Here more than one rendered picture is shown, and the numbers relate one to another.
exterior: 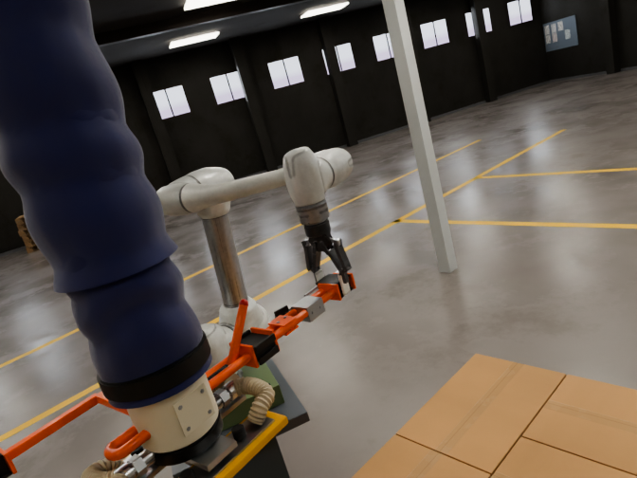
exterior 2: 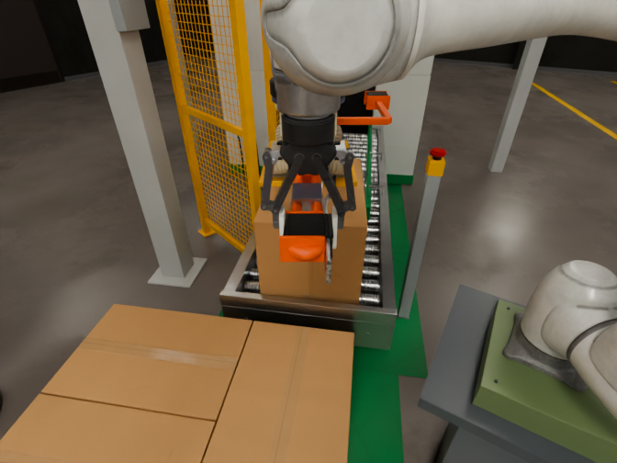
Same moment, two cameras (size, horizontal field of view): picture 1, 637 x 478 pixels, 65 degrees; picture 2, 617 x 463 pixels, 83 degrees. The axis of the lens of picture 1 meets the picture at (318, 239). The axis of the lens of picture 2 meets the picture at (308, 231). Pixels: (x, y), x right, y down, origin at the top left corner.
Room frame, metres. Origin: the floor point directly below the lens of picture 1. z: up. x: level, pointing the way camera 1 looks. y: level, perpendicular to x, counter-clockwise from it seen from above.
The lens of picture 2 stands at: (1.77, -0.34, 1.61)
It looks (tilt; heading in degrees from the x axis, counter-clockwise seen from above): 34 degrees down; 138
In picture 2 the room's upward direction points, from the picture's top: straight up
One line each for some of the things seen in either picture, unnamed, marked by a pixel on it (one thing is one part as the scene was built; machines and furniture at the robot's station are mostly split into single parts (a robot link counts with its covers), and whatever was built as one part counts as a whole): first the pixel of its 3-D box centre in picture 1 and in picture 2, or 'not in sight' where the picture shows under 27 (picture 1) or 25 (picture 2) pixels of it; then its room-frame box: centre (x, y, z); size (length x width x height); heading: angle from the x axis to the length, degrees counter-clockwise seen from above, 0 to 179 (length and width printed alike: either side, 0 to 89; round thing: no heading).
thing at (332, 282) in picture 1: (336, 285); (302, 235); (1.39, -0.02, 1.26); 0.08 x 0.07 x 0.05; 137
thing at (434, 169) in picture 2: not in sight; (417, 248); (1.06, 1.07, 0.50); 0.07 x 0.07 x 1.00; 39
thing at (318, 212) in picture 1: (313, 211); (308, 91); (1.40, -0.01, 1.50); 0.09 x 0.09 x 0.06
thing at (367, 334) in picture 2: not in sight; (306, 325); (1.04, 0.31, 0.48); 0.70 x 0.03 x 0.15; 39
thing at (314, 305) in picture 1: (308, 308); (307, 199); (1.30, 0.08, 1.26); 0.07 x 0.07 x 0.04; 47
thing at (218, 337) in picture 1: (211, 352); (575, 307); (1.76, 0.51, 1.00); 0.18 x 0.16 x 0.22; 143
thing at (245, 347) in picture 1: (254, 346); not in sight; (1.14, 0.23, 1.27); 0.10 x 0.08 x 0.06; 47
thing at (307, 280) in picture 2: not in sight; (315, 225); (0.81, 0.57, 0.75); 0.60 x 0.40 x 0.40; 133
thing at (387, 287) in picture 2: not in sight; (381, 193); (0.55, 1.43, 0.50); 2.31 x 0.05 x 0.19; 129
